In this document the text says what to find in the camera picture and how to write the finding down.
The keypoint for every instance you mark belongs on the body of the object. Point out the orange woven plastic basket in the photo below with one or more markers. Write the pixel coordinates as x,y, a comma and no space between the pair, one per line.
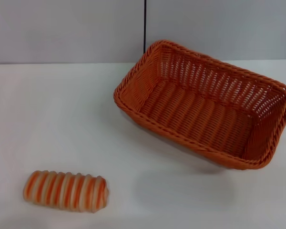
190,114

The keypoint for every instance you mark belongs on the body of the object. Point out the orange white striped bread roll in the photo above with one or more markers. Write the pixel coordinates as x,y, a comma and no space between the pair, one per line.
65,192

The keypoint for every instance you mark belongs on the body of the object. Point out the black vertical wall seam strip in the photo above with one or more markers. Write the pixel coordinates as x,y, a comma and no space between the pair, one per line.
144,23

